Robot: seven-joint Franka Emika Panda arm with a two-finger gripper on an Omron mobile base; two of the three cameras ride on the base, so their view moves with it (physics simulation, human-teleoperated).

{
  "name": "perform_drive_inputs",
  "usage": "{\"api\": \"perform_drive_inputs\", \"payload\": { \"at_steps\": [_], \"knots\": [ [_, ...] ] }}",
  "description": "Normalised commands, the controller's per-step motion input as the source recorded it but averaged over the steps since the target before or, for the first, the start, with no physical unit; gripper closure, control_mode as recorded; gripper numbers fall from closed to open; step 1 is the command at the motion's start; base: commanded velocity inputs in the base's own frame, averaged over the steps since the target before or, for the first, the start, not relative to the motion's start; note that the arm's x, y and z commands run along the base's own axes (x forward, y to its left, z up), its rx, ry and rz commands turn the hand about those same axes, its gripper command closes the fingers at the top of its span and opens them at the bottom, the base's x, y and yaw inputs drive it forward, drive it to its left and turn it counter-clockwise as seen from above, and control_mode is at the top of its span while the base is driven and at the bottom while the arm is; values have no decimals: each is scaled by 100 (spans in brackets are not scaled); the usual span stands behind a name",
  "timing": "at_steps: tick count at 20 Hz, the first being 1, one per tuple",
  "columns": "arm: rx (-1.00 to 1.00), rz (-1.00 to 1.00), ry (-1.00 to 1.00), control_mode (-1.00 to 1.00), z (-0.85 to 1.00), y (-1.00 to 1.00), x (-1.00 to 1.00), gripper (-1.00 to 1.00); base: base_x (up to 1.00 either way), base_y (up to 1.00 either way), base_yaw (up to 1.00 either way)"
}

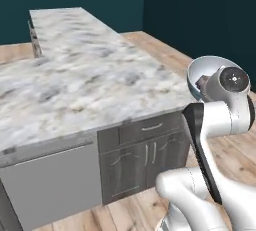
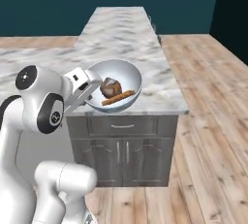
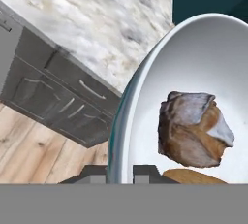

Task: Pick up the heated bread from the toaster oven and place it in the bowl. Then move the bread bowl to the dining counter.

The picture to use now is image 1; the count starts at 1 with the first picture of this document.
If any dark grey drawer front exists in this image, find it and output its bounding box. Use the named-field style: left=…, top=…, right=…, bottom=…
left=118, top=111, right=184, bottom=146

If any dark grey cupboard door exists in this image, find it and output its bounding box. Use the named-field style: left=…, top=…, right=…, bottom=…
left=149, top=130, right=191, bottom=189
left=99, top=142, right=152, bottom=206

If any brown bread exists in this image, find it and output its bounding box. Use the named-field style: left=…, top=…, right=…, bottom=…
left=195, top=74, right=211, bottom=92

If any white bowl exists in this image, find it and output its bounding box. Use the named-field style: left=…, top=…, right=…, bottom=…
left=186, top=54, right=239, bottom=104

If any silver cupboard door handle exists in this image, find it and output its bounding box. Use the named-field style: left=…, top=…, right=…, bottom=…
left=144, top=143, right=150, bottom=167
left=152, top=141, right=158, bottom=165

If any grey dishwasher front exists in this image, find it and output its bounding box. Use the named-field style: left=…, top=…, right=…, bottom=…
left=0, top=140, right=103, bottom=231

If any silver drawer handle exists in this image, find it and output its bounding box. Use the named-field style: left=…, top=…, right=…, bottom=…
left=140, top=122, right=165, bottom=133

